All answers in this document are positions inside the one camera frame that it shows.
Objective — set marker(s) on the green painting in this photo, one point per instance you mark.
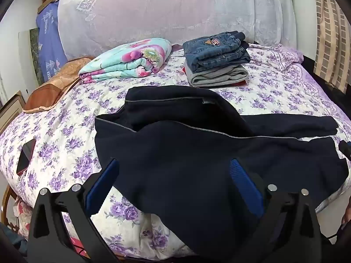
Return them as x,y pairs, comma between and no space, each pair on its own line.
35,54

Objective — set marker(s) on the folded floral blanket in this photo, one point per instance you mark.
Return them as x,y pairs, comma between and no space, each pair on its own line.
129,60

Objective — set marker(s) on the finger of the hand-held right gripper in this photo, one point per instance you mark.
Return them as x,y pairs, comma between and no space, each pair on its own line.
346,149

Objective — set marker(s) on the white lace cover cloth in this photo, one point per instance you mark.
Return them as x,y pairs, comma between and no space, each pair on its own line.
170,11

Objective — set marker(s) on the white board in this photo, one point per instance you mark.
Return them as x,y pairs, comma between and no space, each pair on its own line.
24,60

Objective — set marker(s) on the wooden chair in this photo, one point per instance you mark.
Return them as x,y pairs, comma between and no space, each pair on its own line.
6,205

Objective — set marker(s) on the folded grey pants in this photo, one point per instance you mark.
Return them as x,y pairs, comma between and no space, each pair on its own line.
216,75

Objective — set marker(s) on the brown orange pillow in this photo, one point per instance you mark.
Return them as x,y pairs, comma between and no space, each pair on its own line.
52,87

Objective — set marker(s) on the folded blue jeans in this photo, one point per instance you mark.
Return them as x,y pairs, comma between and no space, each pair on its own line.
216,50

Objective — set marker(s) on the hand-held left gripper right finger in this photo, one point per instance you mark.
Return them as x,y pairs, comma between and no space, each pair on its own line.
246,189

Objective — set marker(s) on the pink floral cloth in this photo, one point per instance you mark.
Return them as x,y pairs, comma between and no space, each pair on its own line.
23,216

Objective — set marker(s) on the bed with purple floral sheet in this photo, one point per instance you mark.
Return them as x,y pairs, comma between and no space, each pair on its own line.
68,131

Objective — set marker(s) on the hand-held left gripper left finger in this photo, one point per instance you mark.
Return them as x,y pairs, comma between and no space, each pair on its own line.
101,186

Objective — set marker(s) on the beige striped curtain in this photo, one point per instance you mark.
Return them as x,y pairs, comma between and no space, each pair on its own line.
333,35

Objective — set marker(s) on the navy blue pants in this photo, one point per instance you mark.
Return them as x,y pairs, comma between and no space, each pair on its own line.
178,156

